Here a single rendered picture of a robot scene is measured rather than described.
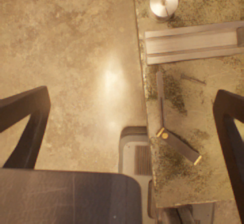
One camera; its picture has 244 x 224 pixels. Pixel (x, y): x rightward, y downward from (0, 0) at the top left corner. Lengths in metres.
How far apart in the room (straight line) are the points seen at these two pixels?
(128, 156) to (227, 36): 0.83
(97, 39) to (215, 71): 0.97
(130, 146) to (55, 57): 0.70
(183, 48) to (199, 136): 0.19
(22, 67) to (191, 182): 1.22
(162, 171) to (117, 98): 0.89
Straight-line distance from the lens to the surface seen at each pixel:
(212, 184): 0.53
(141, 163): 1.15
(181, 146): 0.47
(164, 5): 0.42
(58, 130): 1.43
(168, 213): 1.03
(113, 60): 1.33
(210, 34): 0.45
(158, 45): 0.42
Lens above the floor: 1.32
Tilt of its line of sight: 84 degrees down
